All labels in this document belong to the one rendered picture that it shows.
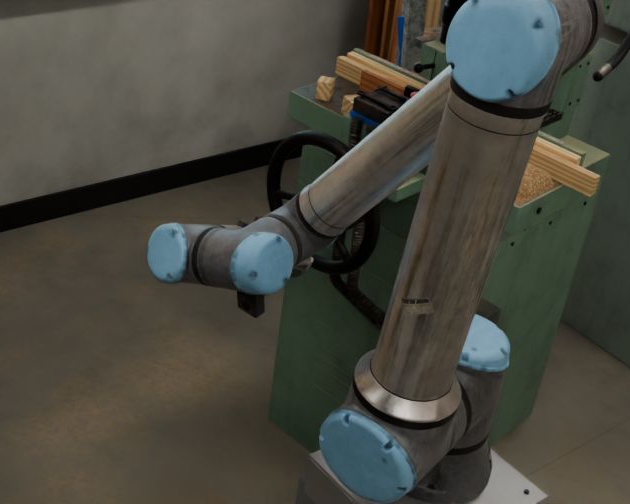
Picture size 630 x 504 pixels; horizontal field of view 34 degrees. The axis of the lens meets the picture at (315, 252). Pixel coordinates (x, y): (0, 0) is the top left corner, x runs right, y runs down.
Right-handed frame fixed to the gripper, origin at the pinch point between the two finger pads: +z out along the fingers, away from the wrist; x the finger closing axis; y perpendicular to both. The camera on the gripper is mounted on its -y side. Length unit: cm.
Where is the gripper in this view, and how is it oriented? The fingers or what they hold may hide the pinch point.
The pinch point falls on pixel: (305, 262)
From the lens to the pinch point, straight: 186.4
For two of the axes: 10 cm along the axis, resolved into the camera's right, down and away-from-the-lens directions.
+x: -7.2, -4.4, 5.3
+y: 3.5, -9.0, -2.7
